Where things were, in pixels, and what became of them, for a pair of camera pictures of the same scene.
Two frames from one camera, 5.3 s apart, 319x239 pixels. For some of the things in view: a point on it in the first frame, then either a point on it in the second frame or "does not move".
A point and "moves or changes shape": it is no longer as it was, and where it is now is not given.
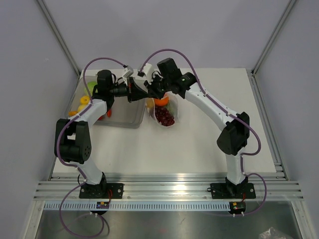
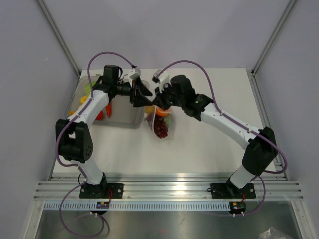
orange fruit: [163, 101] moves or changes shape
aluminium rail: [269, 186] does not move
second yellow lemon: [84, 99] does not move
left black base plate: [101, 190] does not move
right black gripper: [151, 88] to [159, 100]
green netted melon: [172, 107] to [167, 119]
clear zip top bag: [164, 111] moves or changes shape
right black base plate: [223, 190] does not move
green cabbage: [90, 85] does not move
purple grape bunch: [163, 116] to [160, 127]
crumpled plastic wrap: [271, 233] does not move
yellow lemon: [150, 103] moves or changes shape
